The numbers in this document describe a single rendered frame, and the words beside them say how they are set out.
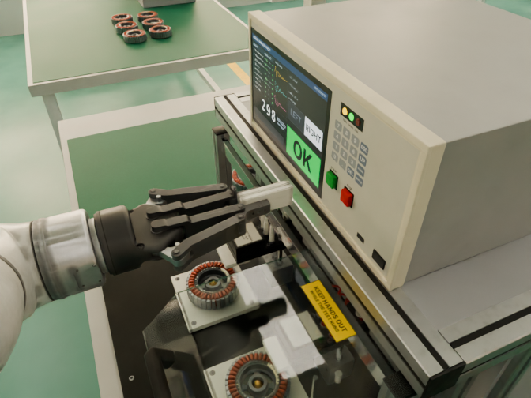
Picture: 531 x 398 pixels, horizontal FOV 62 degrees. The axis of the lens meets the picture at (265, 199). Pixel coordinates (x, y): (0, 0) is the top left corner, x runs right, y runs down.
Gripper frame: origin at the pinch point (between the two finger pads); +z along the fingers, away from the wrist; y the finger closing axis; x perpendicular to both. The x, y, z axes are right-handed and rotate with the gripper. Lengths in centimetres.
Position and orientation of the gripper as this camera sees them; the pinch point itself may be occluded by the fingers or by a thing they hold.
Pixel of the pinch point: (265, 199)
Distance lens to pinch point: 55.9
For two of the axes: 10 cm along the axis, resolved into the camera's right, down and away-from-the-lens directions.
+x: 0.0, -7.7, -6.4
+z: 9.2, -2.6, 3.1
